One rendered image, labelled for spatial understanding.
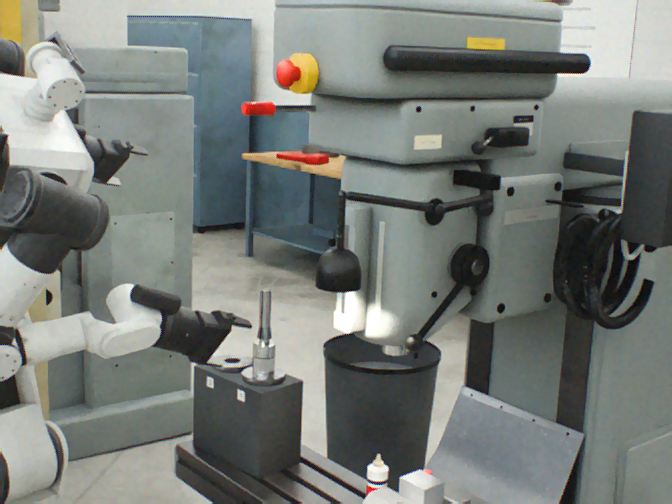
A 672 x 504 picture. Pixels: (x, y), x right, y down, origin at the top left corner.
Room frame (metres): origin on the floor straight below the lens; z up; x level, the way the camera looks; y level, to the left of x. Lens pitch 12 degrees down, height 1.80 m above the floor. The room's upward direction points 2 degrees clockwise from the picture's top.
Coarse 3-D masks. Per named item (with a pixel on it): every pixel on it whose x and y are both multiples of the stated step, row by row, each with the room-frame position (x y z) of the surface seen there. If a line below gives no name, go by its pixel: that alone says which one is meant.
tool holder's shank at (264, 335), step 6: (264, 288) 1.86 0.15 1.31; (264, 294) 1.84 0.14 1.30; (270, 294) 1.85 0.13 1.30; (264, 300) 1.84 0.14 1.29; (270, 300) 1.85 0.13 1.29; (264, 306) 1.84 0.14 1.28; (270, 306) 1.85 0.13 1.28; (264, 312) 1.84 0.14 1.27; (270, 312) 1.85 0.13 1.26; (264, 318) 1.84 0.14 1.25; (270, 318) 1.85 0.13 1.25; (264, 324) 1.84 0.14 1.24; (258, 330) 1.85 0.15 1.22; (264, 330) 1.84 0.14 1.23; (270, 330) 1.85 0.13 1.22; (258, 336) 1.84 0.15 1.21; (264, 336) 1.84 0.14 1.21; (270, 336) 1.85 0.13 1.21; (264, 342) 1.84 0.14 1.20
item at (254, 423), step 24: (240, 360) 1.93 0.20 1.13; (216, 384) 1.86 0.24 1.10; (240, 384) 1.82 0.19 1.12; (264, 384) 1.81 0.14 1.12; (288, 384) 1.83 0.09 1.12; (216, 408) 1.86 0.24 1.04; (240, 408) 1.81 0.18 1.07; (264, 408) 1.78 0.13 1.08; (288, 408) 1.83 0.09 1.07; (216, 432) 1.86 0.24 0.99; (240, 432) 1.81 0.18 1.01; (264, 432) 1.78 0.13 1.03; (288, 432) 1.83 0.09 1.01; (216, 456) 1.86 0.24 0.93; (240, 456) 1.81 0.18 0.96; (264, 456) 1.78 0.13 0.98; (288, 456) 1.83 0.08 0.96
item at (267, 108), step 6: (252, 102) 1.49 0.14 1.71; (258, 102) 1.50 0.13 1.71; (264, 102) 1.50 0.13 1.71; (270, 102) 1.51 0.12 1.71; (246, 108) 1.48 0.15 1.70; (252, 108) 1.48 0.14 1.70; (258, 108) 1.49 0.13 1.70; (264, 108) 1.50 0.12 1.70; (270, 108) 1.50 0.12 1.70; (276, 108) 1.52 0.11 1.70; (282, 108) 1.53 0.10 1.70; (288, 108) 1.53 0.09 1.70; (294, 108) 1.54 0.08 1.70; (300, 108) 1.55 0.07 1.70; (306, 108) 1.56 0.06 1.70; (312, 108) 1.57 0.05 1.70; (246, 114) 1.48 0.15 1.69; (252, 114) 1.49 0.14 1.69; (258, 114) 1.49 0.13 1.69; (264, 114) 1.50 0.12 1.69; (270, 114) 1.51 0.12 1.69
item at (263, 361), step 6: (258, 354) 1.83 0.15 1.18; (264, 354) 1.83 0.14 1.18; (270, 354) 1.84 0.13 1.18; (252, 360) 1.85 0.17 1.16; (258, 360) 1.83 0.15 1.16; (264, 360) 1.83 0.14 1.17; (270, 360) 1.84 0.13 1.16; (252, 366) 1.85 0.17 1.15; (258, 366) 1.83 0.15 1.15; (264, 366) 1.83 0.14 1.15; (270, 366) 1.84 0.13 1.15; (252, 372) 1.85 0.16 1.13; (258, 372) 1.83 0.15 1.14; (264, 372) 1.83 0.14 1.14; (270, 372) 1.84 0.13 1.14
